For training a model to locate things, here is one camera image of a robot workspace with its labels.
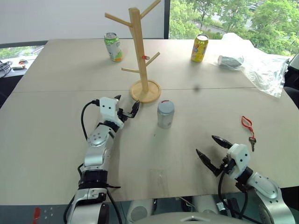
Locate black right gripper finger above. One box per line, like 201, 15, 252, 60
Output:
195, 148, 223, 177
211, 134, 234, 150

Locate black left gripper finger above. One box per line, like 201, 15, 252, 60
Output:
114, 94, 123, 110
130, 99, 141, 119

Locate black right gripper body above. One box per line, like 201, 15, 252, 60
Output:
219, 155, 236, 175

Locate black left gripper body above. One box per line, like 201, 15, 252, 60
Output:
117, 108, 134, 122

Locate silver grey tin can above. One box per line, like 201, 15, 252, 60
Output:
157, 99, 176, 130

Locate green drink can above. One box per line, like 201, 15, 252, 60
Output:
104, 32, 124, 63

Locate wooden tree-shaped hanger stand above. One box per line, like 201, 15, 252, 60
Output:
104, 0, 162, 104

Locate silver robot torso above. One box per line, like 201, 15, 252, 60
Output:
127, 195, 225, 224

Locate clear crumpled plastic bag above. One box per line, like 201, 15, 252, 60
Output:
211, 32, 289, 99

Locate yellow drink can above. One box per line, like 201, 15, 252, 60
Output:
190, 34, 209, 63

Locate black chair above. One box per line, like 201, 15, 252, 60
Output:
283, 53, 299, 109

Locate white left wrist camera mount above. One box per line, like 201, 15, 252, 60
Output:
98, 97, 125, 129

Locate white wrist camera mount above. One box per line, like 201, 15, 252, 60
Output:
98, 97, 125, 129
227, 143, 249, 181

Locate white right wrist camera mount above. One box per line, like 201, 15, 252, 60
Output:
227, 143, 249, 181

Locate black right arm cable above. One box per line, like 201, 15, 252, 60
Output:
217, 164, 249, 220

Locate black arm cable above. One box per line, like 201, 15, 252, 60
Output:
80, 99, 100, 141
217, 164, 249, 220

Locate keys with red strap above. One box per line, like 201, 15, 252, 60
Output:
241, 115, 257, 153

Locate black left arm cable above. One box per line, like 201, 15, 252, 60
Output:
80, 99, 100, 141

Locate black cable bundle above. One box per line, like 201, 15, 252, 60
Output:
0, 60, 13, 78

